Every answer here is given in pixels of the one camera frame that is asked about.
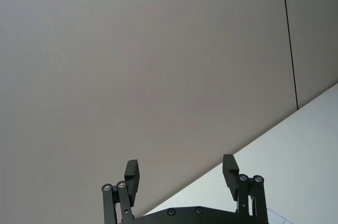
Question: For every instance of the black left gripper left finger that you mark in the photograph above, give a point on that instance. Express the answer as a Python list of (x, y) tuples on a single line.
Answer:
[(124, 197)]

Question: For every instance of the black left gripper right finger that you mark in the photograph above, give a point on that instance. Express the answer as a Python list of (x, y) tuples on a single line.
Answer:
[(244, 195)]

